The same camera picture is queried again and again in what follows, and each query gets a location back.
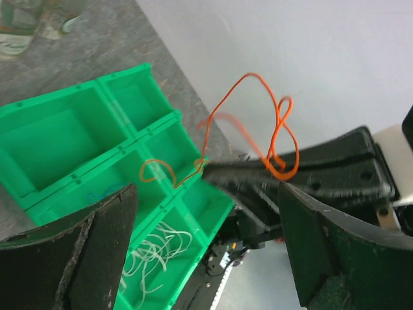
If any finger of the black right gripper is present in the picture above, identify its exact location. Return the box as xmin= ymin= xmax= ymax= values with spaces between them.
xmin=202 ymin=126 xmax=396 ymax=226

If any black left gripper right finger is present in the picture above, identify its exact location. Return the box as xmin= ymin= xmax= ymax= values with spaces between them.
xmin=278 ymin=183 xmax=412 ymax=309

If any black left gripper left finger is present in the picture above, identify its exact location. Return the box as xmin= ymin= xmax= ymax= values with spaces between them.
xmin=1 ymin=184 xmax=138 ymax=309

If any white cable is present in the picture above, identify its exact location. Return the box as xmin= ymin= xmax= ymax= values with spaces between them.
xmin=124 ymin=225 xmax=191 ymax=291
xmin=119 ymin=221 xmax=194 ymax=307

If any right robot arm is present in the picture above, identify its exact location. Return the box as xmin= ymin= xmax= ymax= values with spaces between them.
xmin=202 ymin=127 xmax=409 ymax=282

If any green compartment bin tray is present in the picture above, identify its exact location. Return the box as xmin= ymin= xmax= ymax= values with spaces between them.
xmin=1 ymin=63 xmax=233 ymax=309

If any right glass bottle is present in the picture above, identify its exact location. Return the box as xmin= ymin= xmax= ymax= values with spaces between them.
xmin=37 ymin=0 xmax=89 ymax=40

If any glass bottle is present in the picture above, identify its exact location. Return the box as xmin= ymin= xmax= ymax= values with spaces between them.
xmin=1 ymin=1 xmax=45 ymax=58
xmin=37 ymin=0 xmax=89 ymax=40

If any left glass bottle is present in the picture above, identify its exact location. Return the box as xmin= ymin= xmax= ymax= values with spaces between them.
xmin=1 ymin=1 xmax=45 ymax=58

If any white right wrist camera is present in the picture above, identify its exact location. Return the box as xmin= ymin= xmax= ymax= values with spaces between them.
xmin=374 ymin=110 xmax=412 ymax=236

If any white slotted cable duct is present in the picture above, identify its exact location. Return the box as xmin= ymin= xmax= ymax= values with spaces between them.
xmin=210 ymin=266 xmax=232 ymax=310

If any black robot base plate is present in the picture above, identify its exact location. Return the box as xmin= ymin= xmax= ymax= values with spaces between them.
xmin=172 ymin=244 xmax=231 ymax=310

